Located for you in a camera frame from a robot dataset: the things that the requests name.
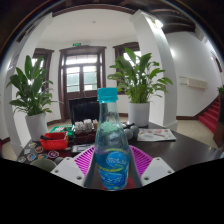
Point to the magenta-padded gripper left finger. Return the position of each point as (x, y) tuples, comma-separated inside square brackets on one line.
[(83, 161)]

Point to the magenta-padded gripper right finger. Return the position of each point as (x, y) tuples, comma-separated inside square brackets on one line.
[(143, 161)]

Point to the clear blue-capped drink bottle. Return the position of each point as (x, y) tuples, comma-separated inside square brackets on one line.
[(111, 156)]

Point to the black flat box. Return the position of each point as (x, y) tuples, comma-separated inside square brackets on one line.
[(81, 148)]

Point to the flat round red coaster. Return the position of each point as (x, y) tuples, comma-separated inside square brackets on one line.
[(131, 183)]

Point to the white printed brochure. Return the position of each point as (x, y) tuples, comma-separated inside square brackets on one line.
[(156, 135)]

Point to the purple round sticker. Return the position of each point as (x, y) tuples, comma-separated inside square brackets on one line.
[(53, 154)]

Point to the grey round object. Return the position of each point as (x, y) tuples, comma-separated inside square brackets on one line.
[(128, 134), (135, 130)]

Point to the brown tray of white packets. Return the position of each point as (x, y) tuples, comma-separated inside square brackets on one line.
[(85, 130)]

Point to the red plastic basket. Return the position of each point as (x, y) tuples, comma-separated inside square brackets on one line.
[(54, 142)]

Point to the green box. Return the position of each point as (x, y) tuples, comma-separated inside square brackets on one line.
[(61, 128)]

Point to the colourful sticker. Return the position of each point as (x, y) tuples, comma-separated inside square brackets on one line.
[(26, 151), (21, 159), (31, 156), (32, 145), (42, 156)]

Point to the orange round sticker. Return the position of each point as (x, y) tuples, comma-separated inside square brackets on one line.
[(39, 149)]

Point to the black chair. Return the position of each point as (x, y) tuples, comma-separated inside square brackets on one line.
[(85, 111)]

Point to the red carpeted staircase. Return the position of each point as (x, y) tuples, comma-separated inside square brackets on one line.
[(210, 116)]

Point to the potted plant in white pot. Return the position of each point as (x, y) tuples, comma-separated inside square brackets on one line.
[(140, 80), (31, 95)]

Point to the dark wooden stand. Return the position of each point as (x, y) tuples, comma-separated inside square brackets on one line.
[(219, 126)]

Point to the brown wooden double door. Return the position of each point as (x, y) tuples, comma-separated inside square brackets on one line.
[(81, 76)]

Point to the small green plant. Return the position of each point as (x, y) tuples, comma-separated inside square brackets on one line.
[(220, 90)]

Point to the brown-framed window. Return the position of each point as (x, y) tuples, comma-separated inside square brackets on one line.
[(120, 53), (46, 58)]

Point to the green exit sign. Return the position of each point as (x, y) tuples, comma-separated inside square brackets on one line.
[(76, 44)]

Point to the white wall-mounted unit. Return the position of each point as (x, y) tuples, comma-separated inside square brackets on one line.
[(193, 82)]

